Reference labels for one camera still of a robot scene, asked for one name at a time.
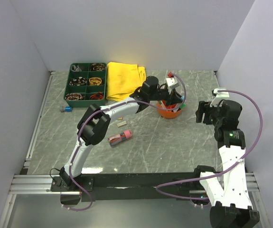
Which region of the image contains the orange round divided container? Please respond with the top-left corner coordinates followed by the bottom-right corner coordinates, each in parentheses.
top-left (156, 101), bottom-right (182, 119)

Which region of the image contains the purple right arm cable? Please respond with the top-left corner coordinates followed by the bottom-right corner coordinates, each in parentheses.
top-left (155, 89), bottom-right (263, 207)

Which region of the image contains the black white rolled tie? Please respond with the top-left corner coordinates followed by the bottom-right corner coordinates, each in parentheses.
top-left (69, 77), bottom-right (87, 86)

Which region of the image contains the dark brown rolled tie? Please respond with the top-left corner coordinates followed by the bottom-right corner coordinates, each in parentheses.
top-left (90, 63), bottom-right (106, 72)

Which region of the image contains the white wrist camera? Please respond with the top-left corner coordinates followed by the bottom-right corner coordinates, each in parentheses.
top-left (165, 72), bottom-right (179, 90)
top-left (210, 88), bottom-right (229, 107)

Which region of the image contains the orange navy rolled tie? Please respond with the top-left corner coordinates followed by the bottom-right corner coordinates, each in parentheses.
top-left (90, 92), bottom-right (104, 100)

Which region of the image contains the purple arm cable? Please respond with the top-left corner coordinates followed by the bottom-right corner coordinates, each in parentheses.
top-left (155, 89), bottom-right (263, 207)
top-left (65, 73), bottom-right (187, 211)

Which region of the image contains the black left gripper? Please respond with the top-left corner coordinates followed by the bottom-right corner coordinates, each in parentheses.
top-left (149, 87), bottom-right (183, 108)

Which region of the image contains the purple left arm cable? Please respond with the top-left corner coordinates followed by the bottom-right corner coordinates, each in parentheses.
top-left (65, 73), bottom-right (187, 211)

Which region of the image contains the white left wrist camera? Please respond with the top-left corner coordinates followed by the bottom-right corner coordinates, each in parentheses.
top-left (165, 72), bottom-right (179, 90)

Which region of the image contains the yellow folded cloth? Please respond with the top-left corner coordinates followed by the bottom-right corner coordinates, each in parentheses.
top-left (106, 62), bottom-right (146, 102)

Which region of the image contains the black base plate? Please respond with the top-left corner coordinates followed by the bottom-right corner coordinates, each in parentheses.
top-left (50, 172), bottom-right (208, 202)

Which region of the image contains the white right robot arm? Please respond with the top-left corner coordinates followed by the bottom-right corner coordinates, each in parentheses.
top-left (192, 99), bottom-right (260, 228)

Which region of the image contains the beige eraser block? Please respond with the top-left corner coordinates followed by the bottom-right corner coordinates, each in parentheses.
top-left (117, 121), bottom-right (127, 127)

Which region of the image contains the blue grey cylinder object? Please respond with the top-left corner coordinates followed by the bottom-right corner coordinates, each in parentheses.
top-left (59, 106), bottom-right (72, 113)

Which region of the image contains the grey rolled item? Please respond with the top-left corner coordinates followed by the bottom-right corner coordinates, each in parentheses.
top-left (70, 64), bottom-right (82, 72)

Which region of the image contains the yellow black rolled tie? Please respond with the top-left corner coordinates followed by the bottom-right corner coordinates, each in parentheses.
top-left (88, 77), bottom-right (103, 86)

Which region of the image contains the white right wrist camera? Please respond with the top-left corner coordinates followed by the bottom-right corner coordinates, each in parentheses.
top-left (210, 88), bottom-right (229, 107)

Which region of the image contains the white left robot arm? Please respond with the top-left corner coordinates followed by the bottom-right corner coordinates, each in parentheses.
top-left (56, 73), bottom-right (187, 191)

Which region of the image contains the green compartment tray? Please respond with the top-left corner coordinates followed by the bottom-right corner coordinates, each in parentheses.
top-left (64, 62), bottom-right (107, 108)

